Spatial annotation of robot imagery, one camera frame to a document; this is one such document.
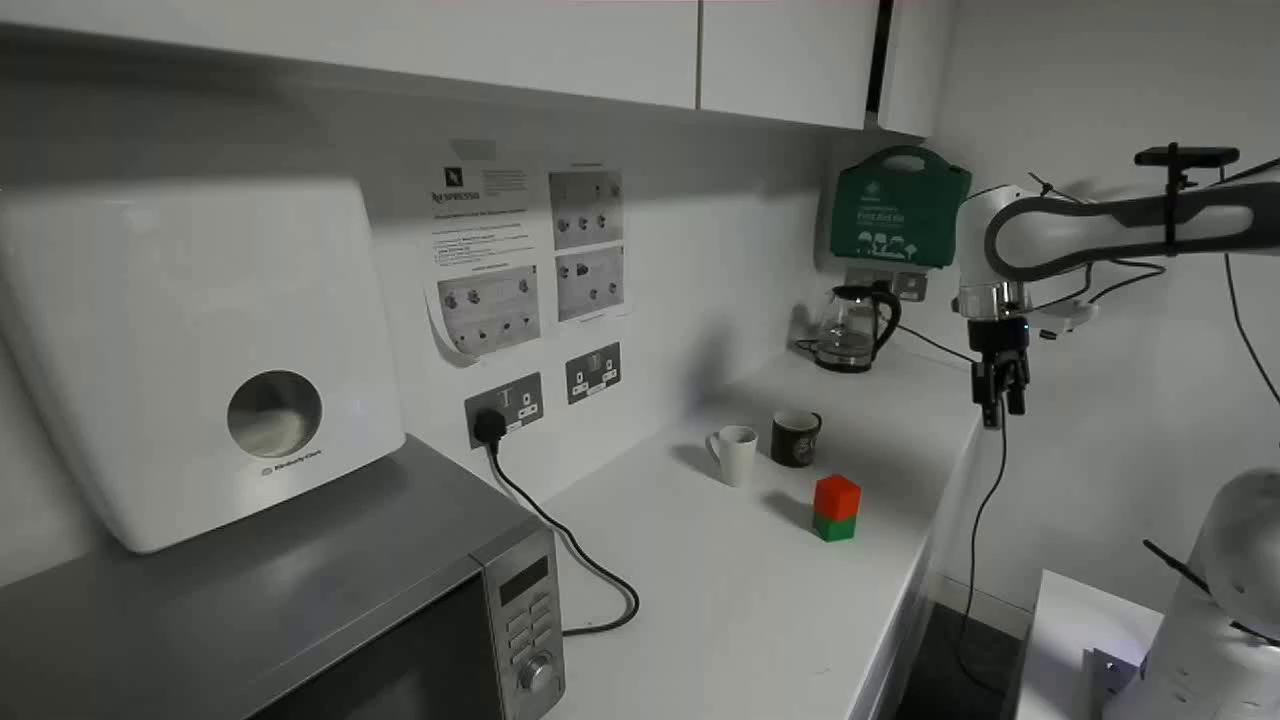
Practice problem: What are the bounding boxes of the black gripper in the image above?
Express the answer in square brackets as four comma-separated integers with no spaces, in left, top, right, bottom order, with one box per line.
[967,314,1036,434]

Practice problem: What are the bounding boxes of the black mug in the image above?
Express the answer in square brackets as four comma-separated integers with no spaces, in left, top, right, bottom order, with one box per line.
[769,408,829,472]

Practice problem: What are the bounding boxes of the white mug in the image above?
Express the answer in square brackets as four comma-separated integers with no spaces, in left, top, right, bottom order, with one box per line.
[703,422,762,494]

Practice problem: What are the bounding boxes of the white robot base table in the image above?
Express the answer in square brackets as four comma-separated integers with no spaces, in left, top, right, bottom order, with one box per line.
[1013,570,1166,720]

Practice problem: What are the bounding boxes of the red block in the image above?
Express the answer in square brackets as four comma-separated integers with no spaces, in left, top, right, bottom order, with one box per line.
[811,472,868,523]

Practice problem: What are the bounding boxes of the green first aid box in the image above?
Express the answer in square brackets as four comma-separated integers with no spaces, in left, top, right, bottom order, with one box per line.
[824,146,975,276]

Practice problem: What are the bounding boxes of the white base cabinet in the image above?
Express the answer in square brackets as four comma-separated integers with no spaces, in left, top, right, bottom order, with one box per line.
[851,436,985,720]

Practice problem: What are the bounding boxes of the small instruction picture sheet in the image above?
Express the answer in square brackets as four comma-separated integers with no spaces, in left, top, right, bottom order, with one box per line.
[553,241,630,326]
[548,165,630,251]

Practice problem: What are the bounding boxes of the large instruction sheet with logo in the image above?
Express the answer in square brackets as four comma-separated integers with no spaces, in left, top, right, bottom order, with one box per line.
[423,155,553,373]

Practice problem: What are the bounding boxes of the silver microwave oven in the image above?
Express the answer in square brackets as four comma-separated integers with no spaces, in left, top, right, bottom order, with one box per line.
[0,436,570,720]

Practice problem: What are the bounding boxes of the white paper towel dispenser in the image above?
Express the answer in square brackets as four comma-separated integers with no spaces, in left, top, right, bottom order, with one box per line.
[0,176,407,555]

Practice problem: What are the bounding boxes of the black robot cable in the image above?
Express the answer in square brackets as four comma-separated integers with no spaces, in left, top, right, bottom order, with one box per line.
[956,251,1280,697]

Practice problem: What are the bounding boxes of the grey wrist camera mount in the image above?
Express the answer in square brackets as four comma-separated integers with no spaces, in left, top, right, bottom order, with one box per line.
[1019,295,1098,341]

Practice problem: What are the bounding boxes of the silver double wall socket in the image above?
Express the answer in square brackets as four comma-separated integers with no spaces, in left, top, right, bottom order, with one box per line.
[461,370,548,454]
[563,341,624,408]
[851,269,932,305]

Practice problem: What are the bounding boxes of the glass kettle black handle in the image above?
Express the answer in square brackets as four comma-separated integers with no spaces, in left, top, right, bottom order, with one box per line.
[809,280,904,375]

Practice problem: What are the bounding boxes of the black camera on stand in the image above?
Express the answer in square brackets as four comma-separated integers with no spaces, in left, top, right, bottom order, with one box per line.
[1132,142,1245,258]

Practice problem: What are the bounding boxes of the black microwave power cable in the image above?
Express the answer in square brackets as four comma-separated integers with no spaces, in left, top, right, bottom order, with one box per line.
[472,408,646,641]

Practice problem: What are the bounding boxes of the white upper wall cabinet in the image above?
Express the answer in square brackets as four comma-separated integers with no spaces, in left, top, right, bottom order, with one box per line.
[0,0,956,142]

